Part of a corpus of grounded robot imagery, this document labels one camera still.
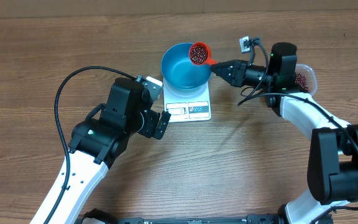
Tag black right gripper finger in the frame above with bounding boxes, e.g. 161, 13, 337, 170
211, 68, 237, 86
211, 60, 240, 70

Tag orange measuring scoop blue handle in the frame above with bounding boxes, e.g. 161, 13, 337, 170
189, 42, 218, 65

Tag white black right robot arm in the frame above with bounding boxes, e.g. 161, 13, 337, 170
211, 42, 358, 223

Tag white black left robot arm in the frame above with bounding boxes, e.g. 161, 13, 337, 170
31, 76, 170, 223

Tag white digital kitchen scale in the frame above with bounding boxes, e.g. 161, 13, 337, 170
163, 79, 212, 123

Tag teal blue bowl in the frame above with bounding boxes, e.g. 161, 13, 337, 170
160, 42, 212, 92

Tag red adzuki beans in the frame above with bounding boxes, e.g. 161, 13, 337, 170
295, 73, 310, 93

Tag clear plastic container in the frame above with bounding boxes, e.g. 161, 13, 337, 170
295, 63, 318, 96

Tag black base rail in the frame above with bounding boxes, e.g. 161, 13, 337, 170
76, 208, 335, 224

